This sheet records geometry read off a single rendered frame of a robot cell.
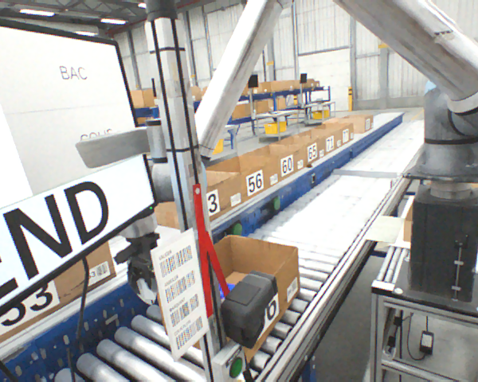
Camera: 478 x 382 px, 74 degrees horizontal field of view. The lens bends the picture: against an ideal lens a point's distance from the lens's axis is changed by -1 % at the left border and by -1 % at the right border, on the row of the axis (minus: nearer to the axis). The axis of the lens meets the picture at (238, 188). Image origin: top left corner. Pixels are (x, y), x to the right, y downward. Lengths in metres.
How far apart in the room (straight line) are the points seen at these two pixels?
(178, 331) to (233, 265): 0.79
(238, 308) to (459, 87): 0.67
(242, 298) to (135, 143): 0.33
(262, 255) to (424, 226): 0.54
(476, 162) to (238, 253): 0.82
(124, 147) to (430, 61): 0.65
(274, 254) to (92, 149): 0.83
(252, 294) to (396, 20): 0.61
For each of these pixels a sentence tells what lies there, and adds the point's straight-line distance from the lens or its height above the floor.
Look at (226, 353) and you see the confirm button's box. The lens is 0.66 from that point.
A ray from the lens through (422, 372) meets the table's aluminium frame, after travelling 1.44.
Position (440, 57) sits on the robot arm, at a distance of 0.83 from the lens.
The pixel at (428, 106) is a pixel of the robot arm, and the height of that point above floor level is 1.35.
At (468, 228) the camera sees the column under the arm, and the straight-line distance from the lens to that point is 1.13.
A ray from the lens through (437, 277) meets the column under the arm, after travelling 1.20.
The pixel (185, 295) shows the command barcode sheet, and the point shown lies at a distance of 0.54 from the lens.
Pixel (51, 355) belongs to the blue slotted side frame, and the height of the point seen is 0.78.
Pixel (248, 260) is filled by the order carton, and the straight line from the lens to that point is 1.26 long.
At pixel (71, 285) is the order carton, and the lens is 1.13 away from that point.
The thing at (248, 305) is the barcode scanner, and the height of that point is 1.08.
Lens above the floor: 1.44
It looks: 17 degrees down
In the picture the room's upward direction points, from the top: 6 degrees counter-clockwise
